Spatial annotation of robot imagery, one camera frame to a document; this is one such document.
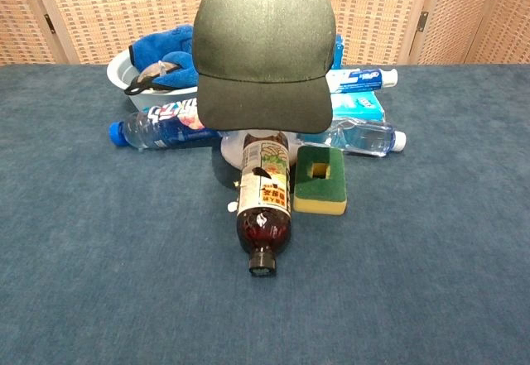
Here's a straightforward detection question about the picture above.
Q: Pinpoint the black baseball cap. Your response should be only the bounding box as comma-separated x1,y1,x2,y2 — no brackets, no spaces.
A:
191,0,337,134

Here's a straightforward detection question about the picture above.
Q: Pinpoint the brown tea bottle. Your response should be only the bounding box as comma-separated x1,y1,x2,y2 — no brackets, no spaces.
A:
235,131,293,277

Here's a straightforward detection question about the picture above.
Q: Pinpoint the clear white-capped water bottle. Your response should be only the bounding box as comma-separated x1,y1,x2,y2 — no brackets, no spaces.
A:
297,117,407,158

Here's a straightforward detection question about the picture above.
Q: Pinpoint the blue-capped blue-label drink bottle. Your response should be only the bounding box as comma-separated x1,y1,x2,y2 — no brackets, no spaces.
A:
108,105,223,151

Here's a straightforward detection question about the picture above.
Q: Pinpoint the small green box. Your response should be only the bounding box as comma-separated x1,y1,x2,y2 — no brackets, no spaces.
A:
292,145,348,216

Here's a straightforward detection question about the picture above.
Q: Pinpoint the light blue tissue pack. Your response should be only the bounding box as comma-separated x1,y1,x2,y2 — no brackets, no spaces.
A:
330,91,386,122

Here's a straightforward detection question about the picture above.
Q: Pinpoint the white and blue toothpaste tube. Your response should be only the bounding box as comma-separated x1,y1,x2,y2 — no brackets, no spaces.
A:
325,67,399,94

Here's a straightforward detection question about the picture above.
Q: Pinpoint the blue Oreo box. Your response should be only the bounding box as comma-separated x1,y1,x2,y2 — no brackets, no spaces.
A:
333,33,345,70

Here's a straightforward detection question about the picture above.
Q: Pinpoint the blue cloth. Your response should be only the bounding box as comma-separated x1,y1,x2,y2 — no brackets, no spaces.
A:
128,24,199,89

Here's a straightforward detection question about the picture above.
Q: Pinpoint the blue felt tablecloth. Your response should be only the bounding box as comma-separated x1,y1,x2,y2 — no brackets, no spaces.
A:
0,63,530,365

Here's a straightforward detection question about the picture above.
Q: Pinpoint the white plastic basin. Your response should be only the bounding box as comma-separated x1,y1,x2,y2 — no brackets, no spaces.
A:
106,48,200,113

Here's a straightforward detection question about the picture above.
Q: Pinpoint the woven folding screen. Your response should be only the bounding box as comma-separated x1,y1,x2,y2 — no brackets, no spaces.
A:
0,0,530,66

